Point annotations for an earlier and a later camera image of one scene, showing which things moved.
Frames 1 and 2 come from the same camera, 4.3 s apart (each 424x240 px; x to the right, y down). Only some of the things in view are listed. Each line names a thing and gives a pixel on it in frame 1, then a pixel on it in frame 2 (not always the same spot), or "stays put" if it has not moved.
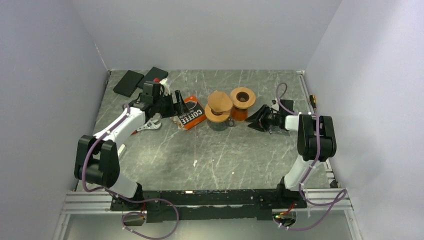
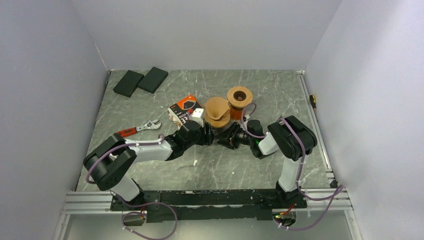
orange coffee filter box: [195, 114] stays put
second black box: [153, 73] stays put
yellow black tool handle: [313, 101] stays put
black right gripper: [257, 123] → [229, 140]
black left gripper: [180, 106] → [207, 139]
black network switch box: [128, 83] stays put
